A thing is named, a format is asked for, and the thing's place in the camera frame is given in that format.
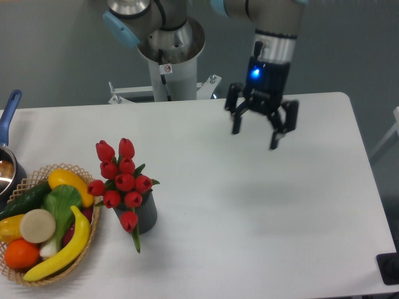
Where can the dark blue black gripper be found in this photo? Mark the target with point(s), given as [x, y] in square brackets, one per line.
[262, 93]

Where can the red tulip bouquet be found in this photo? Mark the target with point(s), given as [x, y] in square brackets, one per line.
[121, 176]

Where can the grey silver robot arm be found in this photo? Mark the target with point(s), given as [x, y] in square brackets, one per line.
[277, 24]

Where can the dark grey ribbed vase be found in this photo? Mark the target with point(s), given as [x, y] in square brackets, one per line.
[146, 212]

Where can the purple red vegetable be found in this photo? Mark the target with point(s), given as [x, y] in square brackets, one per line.
[88, 213]

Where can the black device at table edge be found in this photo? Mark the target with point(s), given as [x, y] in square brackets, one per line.
[388, 267]

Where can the yellow lemon squash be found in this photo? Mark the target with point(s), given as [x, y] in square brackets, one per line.
[61, 176]

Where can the green bok choy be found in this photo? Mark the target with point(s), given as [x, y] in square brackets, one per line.
[58, 203]

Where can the woven wicker basket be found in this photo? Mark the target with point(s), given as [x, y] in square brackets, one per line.
[37, 177]

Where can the yellow banana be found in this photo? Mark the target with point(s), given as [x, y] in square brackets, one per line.
[65, 256]

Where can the green cucumber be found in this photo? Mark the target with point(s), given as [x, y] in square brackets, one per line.
[29, 200]

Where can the beige round slice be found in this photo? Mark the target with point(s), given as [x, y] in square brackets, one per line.
[37, 226]

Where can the yellow bell pepper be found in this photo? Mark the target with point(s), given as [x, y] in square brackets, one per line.
[10, 230]

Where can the orange fruit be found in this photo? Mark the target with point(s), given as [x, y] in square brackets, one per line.
[21, 254]

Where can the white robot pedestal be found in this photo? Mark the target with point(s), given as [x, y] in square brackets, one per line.
[172, 63]

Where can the white frame at right edge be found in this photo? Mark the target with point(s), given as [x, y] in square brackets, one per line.
[386, 142]

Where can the blue handled saucepan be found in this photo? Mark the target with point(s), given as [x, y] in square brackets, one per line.
[12, 172]

